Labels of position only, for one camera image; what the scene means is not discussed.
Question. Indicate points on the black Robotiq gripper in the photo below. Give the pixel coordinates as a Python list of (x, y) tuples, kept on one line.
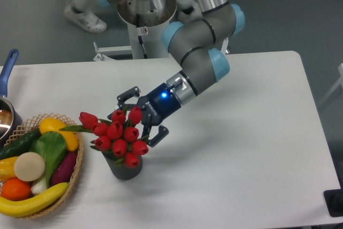
[(157, 105)]

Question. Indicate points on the red tulip bouquet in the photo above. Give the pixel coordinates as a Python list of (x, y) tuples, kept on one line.
[(117, 138)]

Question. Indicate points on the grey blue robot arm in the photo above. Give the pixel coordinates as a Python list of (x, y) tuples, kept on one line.
[(191, 81)]

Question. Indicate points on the dark grey ribbed vase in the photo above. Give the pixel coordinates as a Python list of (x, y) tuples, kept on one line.
[(122, 172)]

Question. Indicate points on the green bok choy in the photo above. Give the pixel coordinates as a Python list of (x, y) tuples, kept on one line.
[(51, 146)]

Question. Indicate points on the purple sweet potato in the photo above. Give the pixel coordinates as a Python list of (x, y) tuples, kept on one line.
[(65, 169)]

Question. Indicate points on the woven wicker basket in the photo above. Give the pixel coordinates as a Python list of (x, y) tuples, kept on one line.
[(33, 123)]

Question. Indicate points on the person leg and shoe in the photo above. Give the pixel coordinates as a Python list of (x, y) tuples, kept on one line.
[(80, 12)]

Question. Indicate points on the green cucumber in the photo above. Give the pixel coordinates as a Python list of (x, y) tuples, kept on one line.
[(20, 145)]

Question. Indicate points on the beige round disc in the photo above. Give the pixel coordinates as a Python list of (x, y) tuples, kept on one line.
[(29, 166)]

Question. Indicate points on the yellow pepper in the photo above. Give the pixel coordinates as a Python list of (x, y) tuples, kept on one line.
[(7, 168)]

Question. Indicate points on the orange fruit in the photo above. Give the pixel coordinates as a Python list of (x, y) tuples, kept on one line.
[(16, 190)]

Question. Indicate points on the yellow banana lower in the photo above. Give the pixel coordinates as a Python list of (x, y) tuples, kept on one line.
[(34, 204)]

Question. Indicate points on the black device at edge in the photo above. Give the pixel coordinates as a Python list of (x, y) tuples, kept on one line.
[(333, 199)]

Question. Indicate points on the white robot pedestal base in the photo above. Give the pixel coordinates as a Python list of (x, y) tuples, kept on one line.
[(155, 31)]

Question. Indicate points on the blue handled saucepan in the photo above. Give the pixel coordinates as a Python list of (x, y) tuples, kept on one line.
[(10, 119)]

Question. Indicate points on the white frame at right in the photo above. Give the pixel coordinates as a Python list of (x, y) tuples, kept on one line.
[(335, 90)]

